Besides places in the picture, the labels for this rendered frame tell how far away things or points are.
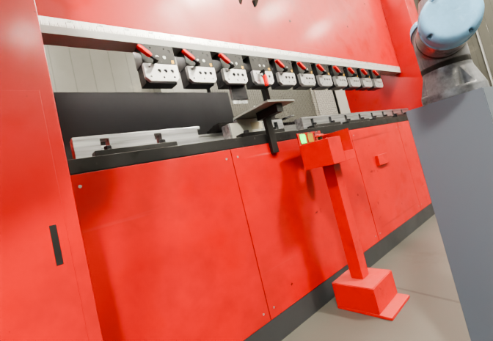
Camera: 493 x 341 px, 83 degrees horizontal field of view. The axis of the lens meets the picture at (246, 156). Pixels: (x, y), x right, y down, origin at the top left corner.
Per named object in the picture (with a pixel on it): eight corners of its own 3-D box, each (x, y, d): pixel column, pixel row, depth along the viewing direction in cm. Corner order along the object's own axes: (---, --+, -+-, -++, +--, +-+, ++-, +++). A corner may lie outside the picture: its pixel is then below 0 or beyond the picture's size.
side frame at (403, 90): (464, 199, 257) (397, -30, 271) (375, 205, 323) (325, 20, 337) (470, 193, 273) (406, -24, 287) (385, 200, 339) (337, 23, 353)
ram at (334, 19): (32, 31, 93) (-10, -183, 98) (32, 43, 99) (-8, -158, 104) (400, 72, 282) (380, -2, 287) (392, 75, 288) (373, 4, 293)
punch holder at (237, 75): (226, 83, 138) (218, 51, 140) (217, 89, 145) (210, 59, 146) (249, 83, 148) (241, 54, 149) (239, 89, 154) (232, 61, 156)
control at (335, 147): (334, 164, 120) (323, 124, 122) (304, 170, 132) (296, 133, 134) (356, 158, 134) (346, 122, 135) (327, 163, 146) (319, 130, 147)
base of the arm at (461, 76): (499, 86, 74) (488, 51, 75) (477, 89, 66) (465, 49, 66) (437, 105, 87) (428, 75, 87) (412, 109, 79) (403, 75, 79)
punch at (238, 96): (234, 103, 144) (230, 86, 144) (232, 104, 145) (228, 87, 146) (249, 103, 150) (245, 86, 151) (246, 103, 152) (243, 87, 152)
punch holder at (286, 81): (281, 84, 164) (274, 58, 165) (271, 89, 170) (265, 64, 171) (297, 84, 173) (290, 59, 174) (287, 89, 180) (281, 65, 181)
